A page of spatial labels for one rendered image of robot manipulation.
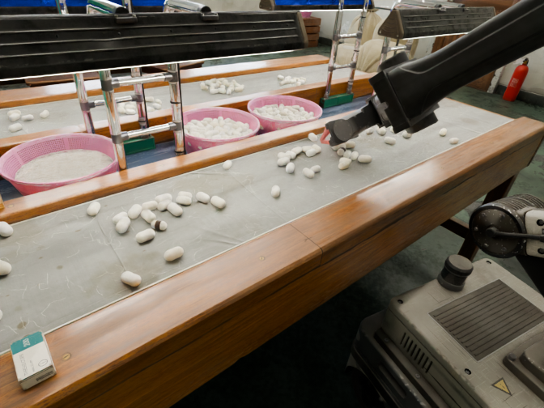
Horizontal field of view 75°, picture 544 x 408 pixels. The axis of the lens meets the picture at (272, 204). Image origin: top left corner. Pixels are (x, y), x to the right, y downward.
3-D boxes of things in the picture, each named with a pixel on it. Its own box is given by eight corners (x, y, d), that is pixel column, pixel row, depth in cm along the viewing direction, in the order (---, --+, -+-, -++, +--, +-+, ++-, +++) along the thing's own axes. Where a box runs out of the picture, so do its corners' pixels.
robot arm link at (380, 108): (448, 116, 48) (413, 44, 47) (407, 137, 50) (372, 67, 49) (406, 119, 89) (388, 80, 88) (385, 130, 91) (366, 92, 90)
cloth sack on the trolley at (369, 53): (415, 82, 381) (426, 45, 360) (372, 92, 341) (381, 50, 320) (373, 70, 416) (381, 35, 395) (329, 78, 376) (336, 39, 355)
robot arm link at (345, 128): (405, 117, 87) (389, 86, 86) (380, 133, 80) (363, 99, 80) (368, 135, 97) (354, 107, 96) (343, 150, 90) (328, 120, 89)
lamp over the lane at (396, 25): (496, 30, 132) (504, 8, 128) (399, 40, 97) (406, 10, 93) (474, 27, 137) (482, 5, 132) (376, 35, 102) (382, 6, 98)
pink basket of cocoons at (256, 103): (333, 137, 131) (337, 112, 125) (278, 154, 116) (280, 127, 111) (286, 114, 147) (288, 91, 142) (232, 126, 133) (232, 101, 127)
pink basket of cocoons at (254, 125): (273, 146, 121) (275, 119, 116) (227, 178, 102) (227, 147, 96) (210, 126, 131) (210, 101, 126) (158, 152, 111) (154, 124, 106)
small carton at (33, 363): (57, 373, 43) (53, 364, 42) (23, 391, 41) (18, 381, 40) (45, 338, 47) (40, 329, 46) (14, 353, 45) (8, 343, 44)
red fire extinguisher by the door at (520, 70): (517, 99, 432) (537, 57, 404) (511, 102, 422) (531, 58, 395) (506, 96, 441) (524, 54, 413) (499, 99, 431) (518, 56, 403)
